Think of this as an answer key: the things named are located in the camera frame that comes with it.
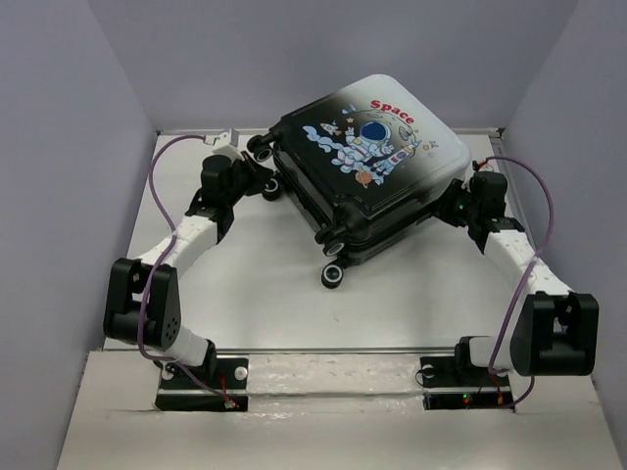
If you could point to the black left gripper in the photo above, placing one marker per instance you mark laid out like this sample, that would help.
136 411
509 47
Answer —
258 174

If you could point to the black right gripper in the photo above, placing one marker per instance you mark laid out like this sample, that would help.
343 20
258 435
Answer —
440 207

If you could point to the black hard-shell suitcase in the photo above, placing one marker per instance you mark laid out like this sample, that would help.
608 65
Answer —
363 164

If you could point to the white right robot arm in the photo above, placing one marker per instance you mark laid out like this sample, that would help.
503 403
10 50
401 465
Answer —
548 329

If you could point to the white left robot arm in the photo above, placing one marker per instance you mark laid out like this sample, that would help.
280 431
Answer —
143 306

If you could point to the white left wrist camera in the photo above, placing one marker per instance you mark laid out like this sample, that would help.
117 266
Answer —
225 143

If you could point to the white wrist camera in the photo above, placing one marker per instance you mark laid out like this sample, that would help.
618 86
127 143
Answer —
225 143
483 165

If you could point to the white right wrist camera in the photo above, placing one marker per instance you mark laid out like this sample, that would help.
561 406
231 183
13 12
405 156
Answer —
483 165

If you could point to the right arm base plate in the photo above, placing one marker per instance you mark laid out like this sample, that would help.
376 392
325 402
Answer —
446 385

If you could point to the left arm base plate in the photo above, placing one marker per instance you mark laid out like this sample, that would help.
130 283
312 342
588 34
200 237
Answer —
224 391

